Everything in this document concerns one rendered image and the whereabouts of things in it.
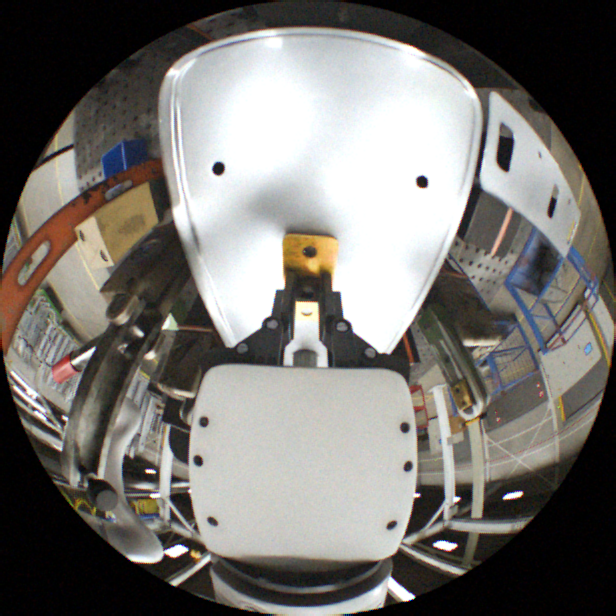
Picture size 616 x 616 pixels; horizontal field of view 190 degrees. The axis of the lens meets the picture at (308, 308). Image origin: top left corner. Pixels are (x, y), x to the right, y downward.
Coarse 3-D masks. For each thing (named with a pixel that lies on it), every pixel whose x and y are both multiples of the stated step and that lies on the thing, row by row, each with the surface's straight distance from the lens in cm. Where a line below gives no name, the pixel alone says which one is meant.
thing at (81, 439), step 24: (120, 336) 16; (144, 336) 18; (96, 360) 17; (120, 360) 18; (96, 384) 16; (120, 384) 18; (72, 408) 18; (96, 408) 18; (120, 408) 18; (72, 432) 18; (96, 432) 19; (72, 456) 18; (96, 456) 20; (72, 480) 19; (96, 480) 17; (96, 504) 18
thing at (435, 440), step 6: (432, 420) 1090; (438, 420) 1112; (432, 426) 1092; (438, 426) 1107; (432, 432) 1096; (438, 432) 1102; (432, 438) 1101; (438, 438) 1099; (432, 444) 1107; (438, 444) 1097; (432, 450) 1113; (438, 450) 1096
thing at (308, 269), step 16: (288, 240) 13; (304, 240) 13; (320, 240) 13; (336, 240) 13; (288, 256) 14; (304, 256) 14; (320, 256) 14; (336, 256) 14; (304, 272) 14; (320, 272) 14; (304, 288) 14; (304, 304) 17; (304, 320) 18
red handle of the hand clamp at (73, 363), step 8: (136, 320) 17; (136, 328) 17; (128, 336) 18; (136, 336) 18; (88, 344) 21; (96, 344) 20; (120, 344) 19; (72, 352) 24; (80, 352) 22; (88, 352) 21; (64, 360) 24; (72, 360) 23; (80, 360) 22; (88, 360) 22; (56, 368) 26; (64, 368) 24; (72, 368) 23; (80, 368) 23; (56, 376) 27; (64, 376) 25; (72, 376) 25
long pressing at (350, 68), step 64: (192, 64) 17; (256, 64) 14; (320, 64) 14; (384, 64) 15; (448, 64) 18; (192, 128) 15; (256, 128) 13; (320, 128) 13; (384, 128) 13; (448, 128) 16; (192, 192) 15; (256, 192) 13; (320, 192) 13; (384, 192) 14; (448, 192) 16; (192, 256) 17; (256, 256) 15; (384, 256) 16; (256, 320) 21; (384, 320) 21
